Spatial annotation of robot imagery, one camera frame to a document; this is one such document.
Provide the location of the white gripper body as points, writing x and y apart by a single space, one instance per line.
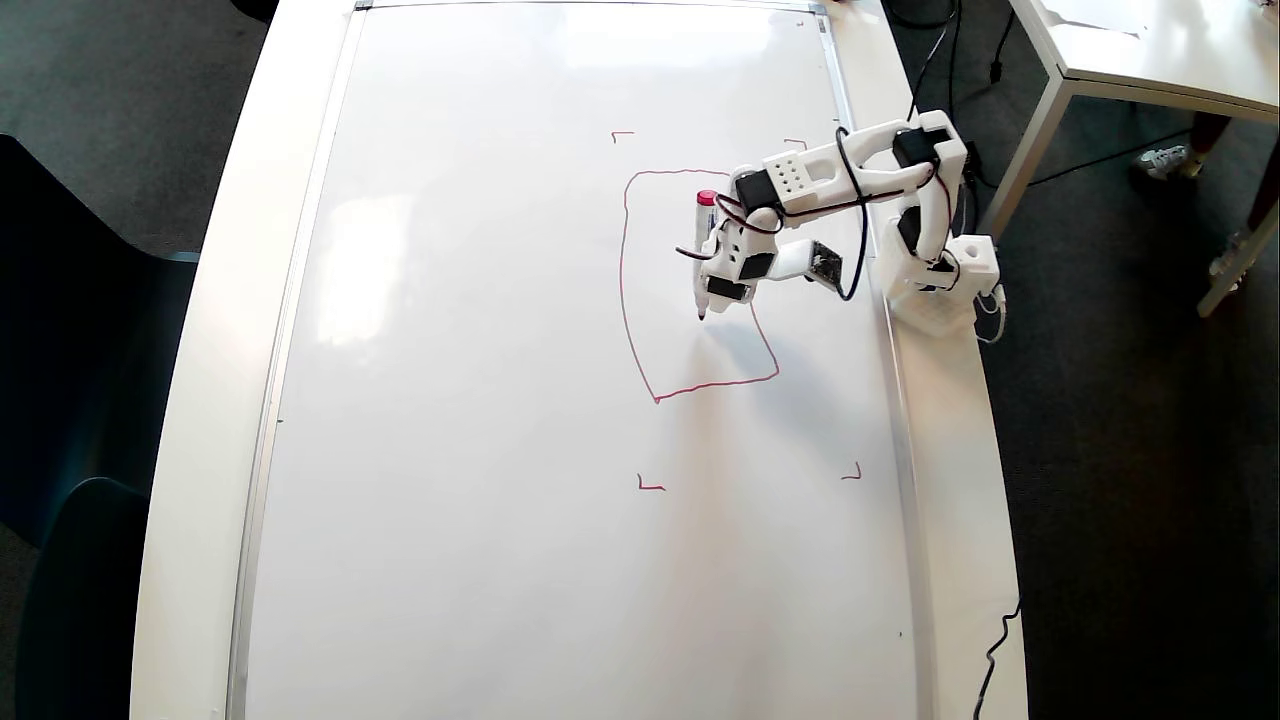
727 291

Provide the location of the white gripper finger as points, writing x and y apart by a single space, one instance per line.
728 304
717 268

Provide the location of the red whiteboard marker pen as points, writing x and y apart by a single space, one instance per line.
705 230

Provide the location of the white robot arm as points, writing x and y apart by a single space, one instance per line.
800 175

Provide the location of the white paper sheet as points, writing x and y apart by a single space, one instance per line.
1090 15

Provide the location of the white sneaker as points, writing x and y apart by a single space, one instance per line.
1162 160
1230 258

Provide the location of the white side table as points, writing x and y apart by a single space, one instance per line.
1180 50

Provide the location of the person lower leg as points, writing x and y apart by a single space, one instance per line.
1265 205
1208 130

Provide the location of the black round object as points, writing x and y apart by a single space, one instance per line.
255 8

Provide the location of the dark navy chair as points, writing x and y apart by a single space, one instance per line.
80 350

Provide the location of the dark teal chair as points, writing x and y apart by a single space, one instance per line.
80 620

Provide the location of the wrist camera on white mount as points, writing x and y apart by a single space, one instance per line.
815 262

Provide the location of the white whiteboard with aluminium frame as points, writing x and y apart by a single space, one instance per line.
500 450

